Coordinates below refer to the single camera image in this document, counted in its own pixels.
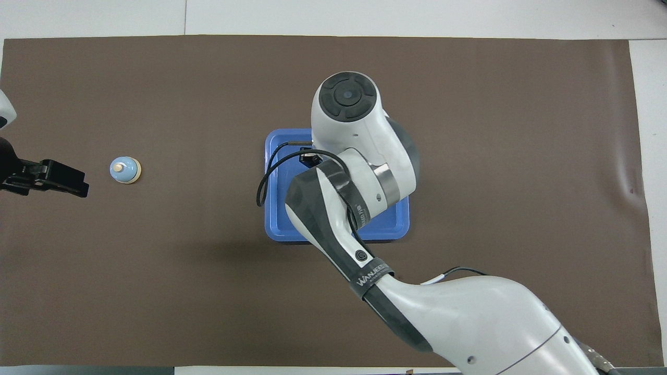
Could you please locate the thin black white arm cable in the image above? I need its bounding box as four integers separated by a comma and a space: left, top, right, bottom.
421, 266, 489, 286

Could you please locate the light blue call bell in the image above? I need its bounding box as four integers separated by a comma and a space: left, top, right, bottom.
109, 156, 142, 185

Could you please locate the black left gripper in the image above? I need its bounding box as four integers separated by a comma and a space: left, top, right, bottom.
0, 137, 90, 198

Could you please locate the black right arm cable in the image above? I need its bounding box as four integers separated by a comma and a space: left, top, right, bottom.
256, 141, 366, 241

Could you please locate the blue plastic tray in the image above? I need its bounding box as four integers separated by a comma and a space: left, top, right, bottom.
264, 128, 411, 243

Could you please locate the brown table mat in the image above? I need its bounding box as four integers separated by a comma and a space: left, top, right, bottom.
0, 35, 660, 368

